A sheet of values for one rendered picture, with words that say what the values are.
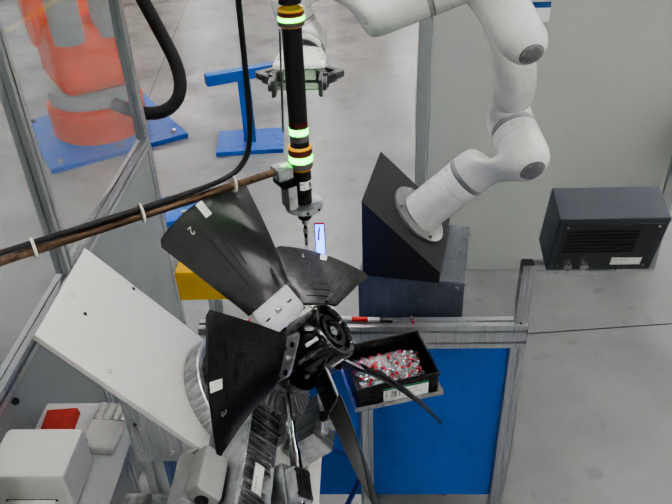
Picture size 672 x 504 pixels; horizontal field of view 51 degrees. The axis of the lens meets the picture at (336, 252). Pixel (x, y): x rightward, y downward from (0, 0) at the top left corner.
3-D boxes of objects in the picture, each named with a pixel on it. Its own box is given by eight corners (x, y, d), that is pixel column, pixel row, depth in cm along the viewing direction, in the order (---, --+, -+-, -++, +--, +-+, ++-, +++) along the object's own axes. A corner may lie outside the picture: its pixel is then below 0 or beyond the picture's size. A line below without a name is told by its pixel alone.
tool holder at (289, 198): (288, 224, 128) (284, 176, 123) (269, 208, 133) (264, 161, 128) (330, 209, 132) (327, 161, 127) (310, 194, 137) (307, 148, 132)
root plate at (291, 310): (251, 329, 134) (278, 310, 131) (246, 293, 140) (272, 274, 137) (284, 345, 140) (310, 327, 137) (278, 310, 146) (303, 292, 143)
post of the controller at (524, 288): (515, 324, 192) (523, 265, 181) (513, 317, 195) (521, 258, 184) (526, 324, 192) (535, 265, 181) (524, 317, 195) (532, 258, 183)
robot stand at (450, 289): (375, 421, 279) (374, 218, 226) (452, 431, 273) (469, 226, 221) (362, 483, 254) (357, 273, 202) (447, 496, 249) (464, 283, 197)
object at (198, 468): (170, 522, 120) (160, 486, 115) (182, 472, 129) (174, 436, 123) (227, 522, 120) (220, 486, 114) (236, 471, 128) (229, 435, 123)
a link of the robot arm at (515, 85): (501, 172, 188) (482, 128, 197) (546, 158, 187) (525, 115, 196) (492, 25, 146) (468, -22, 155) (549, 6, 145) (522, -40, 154)
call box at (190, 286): (180, 304, 187) (173, 272, 181) (188, 282, 195) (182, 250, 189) (240, 304, 186) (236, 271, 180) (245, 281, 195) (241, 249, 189)
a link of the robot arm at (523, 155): (472, 168, 202) (540, 115, 189) (493, 219, 192) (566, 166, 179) (445, 153, 194) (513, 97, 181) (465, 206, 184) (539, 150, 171)
